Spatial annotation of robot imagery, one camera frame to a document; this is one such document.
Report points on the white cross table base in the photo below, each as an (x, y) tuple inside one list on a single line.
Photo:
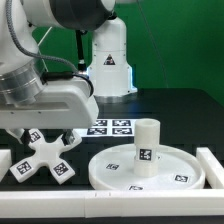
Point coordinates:
[(45, 155)]

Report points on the white frame right rail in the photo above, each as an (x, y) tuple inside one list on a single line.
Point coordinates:
[(214, 171)]

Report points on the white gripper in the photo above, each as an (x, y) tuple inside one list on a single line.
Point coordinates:
[(61, 105)]

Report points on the white marker sheet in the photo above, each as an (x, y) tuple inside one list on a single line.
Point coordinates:
[(109, 128)]

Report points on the white frame front rail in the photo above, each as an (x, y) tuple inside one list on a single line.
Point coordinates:
[(91, 204)]

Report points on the white frame left rail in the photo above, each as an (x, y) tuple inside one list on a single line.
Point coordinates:
[(5, 162)]

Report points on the white round table top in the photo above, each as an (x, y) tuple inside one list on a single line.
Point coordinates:
[(113, 169)]

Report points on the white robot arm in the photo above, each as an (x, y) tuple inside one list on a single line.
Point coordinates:
[(40, 86)]

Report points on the white frame rail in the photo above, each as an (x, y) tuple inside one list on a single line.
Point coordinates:
[(5, 162), (91, 204), (214, 171)]

